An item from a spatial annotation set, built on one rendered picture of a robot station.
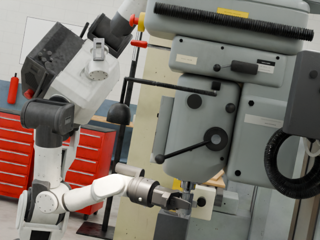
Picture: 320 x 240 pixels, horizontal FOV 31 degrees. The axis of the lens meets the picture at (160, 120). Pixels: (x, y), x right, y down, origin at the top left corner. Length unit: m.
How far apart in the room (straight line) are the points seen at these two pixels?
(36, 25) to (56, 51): 9.16
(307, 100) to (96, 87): 0.84
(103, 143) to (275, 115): 4.74
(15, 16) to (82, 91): 9.37
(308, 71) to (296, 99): 0.07
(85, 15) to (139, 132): 7.63
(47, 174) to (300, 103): 0.92
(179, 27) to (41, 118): 0.57
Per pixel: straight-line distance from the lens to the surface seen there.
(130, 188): 1.87
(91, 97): 2.01
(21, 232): 2.42
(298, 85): 1.46
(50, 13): 11.18
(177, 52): 1.68
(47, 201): 1.99
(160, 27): 1.69
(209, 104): 1.71
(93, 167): 6.38
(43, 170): 1.99
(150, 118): 3.53
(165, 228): 2.26
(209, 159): 1.72
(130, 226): 3.63
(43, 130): 1.95
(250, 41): 1.69
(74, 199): 1.98
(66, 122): 1.96
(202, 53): 1.69
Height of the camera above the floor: 1.57
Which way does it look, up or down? 3 degrees down
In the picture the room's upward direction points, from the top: 10 degrees clockwise
